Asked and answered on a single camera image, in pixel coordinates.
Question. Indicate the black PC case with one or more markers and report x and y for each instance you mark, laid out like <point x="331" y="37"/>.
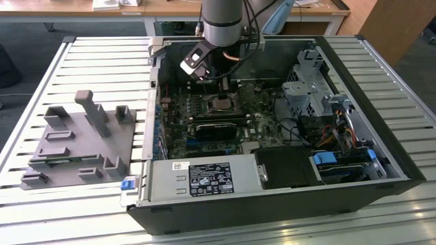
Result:
<point x="238" y="217"/>

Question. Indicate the grey parts rack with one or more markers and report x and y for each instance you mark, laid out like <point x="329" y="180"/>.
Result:
<point x="86" y="143"/>

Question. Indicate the black plastic shroud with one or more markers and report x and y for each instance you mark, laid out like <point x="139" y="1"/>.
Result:
<point x="290" y="166"/>

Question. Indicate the hard disk in blue carrier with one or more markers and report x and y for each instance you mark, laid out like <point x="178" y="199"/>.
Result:
<point x="323" y="158"/>

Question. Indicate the wooden desk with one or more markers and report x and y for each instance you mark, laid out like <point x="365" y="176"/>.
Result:
<point x="317" y="12"/>
<point x="69" y="3"/>

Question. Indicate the CPU socket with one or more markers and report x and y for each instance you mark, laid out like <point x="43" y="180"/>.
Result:
<point x="222" y="111"/>

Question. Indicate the plain white box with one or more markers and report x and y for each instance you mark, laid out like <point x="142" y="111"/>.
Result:
<point x="106" y="6"/>

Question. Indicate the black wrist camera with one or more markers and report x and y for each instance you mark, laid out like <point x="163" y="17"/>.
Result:
<point x="194" y="58"/>

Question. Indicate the wooden cabinet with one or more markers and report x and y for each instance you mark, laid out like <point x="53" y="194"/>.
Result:
<point x="391" y="25"/>

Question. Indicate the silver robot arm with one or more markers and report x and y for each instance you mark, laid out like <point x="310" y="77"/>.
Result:
<point x="222" y="20"/>

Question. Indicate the silver chipset heatsink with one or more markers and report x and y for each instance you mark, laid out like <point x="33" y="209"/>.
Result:
<point x="250" y="148"/>

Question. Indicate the metal disk bay cage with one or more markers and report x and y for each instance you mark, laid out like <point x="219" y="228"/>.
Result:
<point x="307" y="89"/>

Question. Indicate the graphics card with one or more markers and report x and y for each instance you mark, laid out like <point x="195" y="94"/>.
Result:
<point x="215" y="132"/>

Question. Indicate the blue case latch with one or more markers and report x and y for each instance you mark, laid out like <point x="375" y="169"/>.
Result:
<point x="127" y="184"/>

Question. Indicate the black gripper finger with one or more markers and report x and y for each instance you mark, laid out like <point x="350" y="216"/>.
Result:
<point x="225" y="86"/>

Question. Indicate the green RAM stick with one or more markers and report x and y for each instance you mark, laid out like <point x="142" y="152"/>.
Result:
<point x="218" y="118"/>
<point x="77" y="159"/>

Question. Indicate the grey power supply unit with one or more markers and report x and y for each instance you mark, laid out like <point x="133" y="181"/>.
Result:
<point x="163" y="183"/>

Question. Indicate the white box dark print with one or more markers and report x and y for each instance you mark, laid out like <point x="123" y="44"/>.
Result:
<point x="131" y="2"/>

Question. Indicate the green motherboard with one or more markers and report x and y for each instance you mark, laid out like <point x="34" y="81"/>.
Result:
<point x="266" y="122"/>

